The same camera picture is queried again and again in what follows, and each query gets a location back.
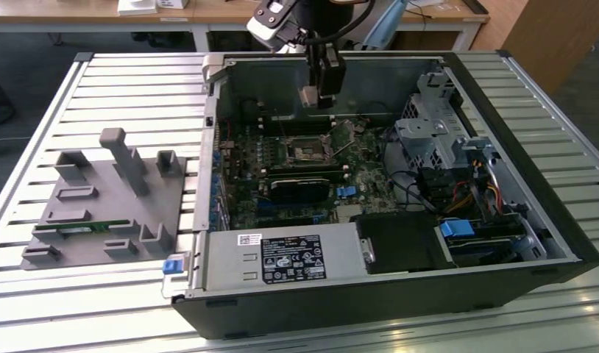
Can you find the silver drive cage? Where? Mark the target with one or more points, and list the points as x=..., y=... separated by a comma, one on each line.
x=417, y=136

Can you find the black RAM slot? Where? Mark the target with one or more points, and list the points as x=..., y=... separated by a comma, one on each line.
x=304, y=175
x=304, y=169
x=295, y=122

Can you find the silver CPU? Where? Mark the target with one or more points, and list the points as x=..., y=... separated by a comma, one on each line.
x=308, y=96

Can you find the wooden desk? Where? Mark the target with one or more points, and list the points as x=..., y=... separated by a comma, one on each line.
x=58, y=16

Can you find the CPU socket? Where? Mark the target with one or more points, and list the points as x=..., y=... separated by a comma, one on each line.
x=304, y=150

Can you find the blue disk carrier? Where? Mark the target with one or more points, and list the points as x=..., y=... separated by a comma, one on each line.
x=456, y=228

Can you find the black plastic shroud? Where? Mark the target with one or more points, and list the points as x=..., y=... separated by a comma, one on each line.
x=403, y=242

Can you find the blue board connector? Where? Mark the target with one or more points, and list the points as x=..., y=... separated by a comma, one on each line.
x=345, y=192

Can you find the black PC case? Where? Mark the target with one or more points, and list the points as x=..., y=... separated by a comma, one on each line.
x=377, y=312

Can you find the grey parts rack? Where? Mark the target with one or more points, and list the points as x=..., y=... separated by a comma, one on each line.
x=108, y=206

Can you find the green RAM stick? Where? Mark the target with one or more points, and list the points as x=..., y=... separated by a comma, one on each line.
x=100, y=225

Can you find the black disk drive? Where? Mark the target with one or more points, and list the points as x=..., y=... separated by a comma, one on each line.
x=480, y=250

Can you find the black graphics card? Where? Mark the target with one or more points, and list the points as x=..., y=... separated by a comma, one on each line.
x=299, y=191

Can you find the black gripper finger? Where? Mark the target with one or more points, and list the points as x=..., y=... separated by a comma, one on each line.
x=332, y=77
x=312, y=66

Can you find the blue case latch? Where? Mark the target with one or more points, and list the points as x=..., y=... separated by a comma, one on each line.
x=171, y=266

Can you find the silver power supply unit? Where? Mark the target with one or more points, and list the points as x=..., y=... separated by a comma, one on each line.
x=220, y=257

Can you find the green motherboard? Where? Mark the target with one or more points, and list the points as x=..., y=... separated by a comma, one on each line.
x=368, y=176

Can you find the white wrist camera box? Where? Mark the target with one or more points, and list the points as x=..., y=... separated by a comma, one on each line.
x=272, y=22

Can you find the wooden cabinet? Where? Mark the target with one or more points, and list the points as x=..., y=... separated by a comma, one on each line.
x=549, y=36

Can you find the silver heat sink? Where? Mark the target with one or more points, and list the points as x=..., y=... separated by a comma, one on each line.
x=349, y=212

